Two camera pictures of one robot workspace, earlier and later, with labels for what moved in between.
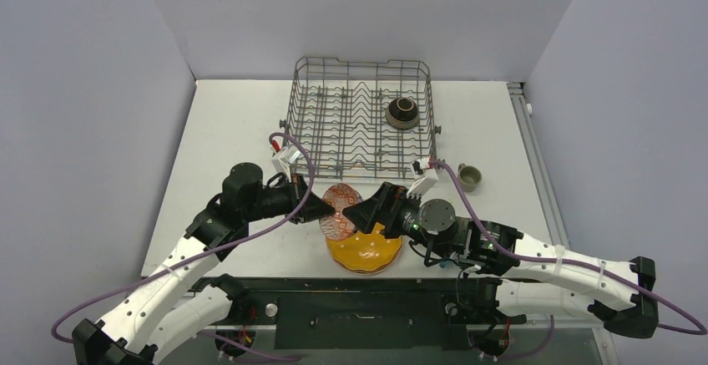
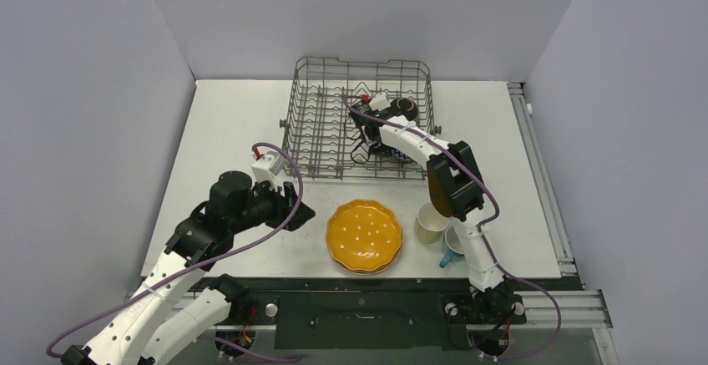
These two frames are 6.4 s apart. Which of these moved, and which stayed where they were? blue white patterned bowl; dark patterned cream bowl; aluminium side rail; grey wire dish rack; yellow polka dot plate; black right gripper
Moved: blue white patterned bowl; black right gripper
Stayed: dark patterned cream bowl; yellow polka dot plate; grey wire dish rack; aluminium side rail
